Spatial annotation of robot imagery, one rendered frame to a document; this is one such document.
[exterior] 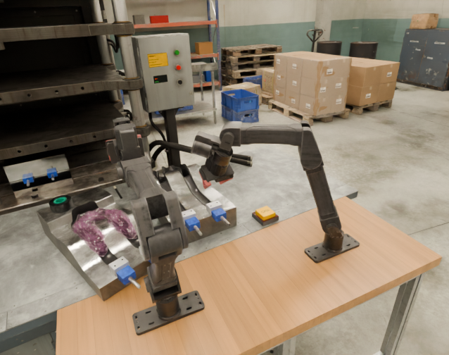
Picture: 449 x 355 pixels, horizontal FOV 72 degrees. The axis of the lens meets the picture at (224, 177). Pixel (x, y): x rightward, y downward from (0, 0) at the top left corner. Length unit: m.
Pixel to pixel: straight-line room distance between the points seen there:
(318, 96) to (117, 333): 4.37
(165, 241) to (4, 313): 0.67
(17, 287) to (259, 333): 0.79
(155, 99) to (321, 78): 3.35
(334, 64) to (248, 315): 4.34
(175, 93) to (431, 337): 1.93
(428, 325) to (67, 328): 1.81
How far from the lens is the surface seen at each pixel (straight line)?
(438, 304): 2.32
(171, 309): 0.94
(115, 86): 1.69
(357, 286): 1.09
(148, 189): 0.67
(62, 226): 1.33
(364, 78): 5.52
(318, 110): 4.96
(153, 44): 1.83
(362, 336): 2.00
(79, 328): 1.04
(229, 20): 8.13
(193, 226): 1.12
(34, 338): 1.25
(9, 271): 1.34
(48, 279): 1.23
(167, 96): 1.88
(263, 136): 0.93
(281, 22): 8.71
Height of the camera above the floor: 1.55
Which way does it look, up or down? 28 degrees down
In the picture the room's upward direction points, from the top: 3 degrees counter-clockwise
